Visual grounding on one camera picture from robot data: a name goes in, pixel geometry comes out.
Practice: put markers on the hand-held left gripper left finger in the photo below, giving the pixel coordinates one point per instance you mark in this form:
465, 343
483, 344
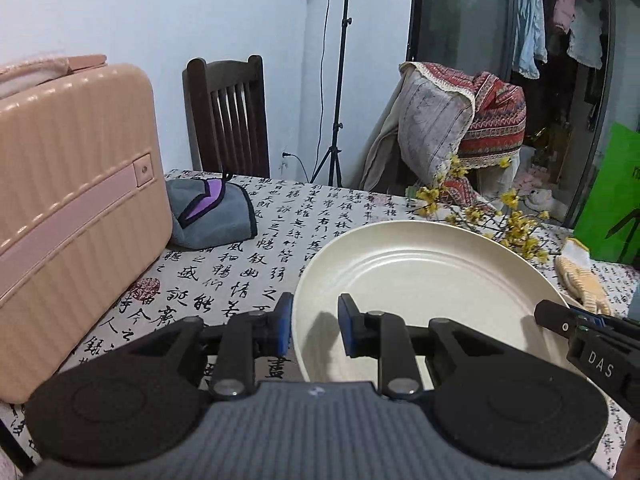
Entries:
285, 330

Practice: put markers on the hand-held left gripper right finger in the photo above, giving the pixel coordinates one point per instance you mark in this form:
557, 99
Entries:
347, 332

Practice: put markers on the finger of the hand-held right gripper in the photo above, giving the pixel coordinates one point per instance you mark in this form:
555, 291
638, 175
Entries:
552, 314

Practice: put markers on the cream plate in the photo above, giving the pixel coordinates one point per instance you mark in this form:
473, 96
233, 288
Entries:
425, 270

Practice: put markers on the yellow knitted glove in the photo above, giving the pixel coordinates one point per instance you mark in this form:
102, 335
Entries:
580, 275

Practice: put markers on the yellow flower branch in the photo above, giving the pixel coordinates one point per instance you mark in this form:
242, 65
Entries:
520, 240

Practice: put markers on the grey purple cloth pouch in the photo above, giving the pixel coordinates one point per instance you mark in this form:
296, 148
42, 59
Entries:
220, 220

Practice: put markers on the green paper bag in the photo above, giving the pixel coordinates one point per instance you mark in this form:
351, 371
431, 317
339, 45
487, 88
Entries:
615, 200

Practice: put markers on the red patterned blanket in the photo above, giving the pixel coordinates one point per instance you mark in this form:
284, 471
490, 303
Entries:
500, 120

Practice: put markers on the dark wooden chair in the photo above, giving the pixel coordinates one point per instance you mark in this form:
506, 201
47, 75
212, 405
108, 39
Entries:
257, 110

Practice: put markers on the grey quilted cloth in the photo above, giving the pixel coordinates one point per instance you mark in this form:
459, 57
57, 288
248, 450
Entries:
435, 120

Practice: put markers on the pink suitcase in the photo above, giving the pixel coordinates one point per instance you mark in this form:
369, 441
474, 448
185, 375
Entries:
75, 185

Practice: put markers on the black light stand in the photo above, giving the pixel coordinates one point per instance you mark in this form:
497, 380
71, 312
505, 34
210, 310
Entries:
343, 60

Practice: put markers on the hanging white garment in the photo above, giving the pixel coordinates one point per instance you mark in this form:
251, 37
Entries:
587, 35

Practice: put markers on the hanging blue shirt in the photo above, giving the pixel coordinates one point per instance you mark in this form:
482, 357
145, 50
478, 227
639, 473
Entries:
530, 20

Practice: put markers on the sliding glass door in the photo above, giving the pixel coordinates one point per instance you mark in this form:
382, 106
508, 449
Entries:
460, 20

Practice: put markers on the hanging pink garment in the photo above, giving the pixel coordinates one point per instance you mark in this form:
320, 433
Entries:
564, 5

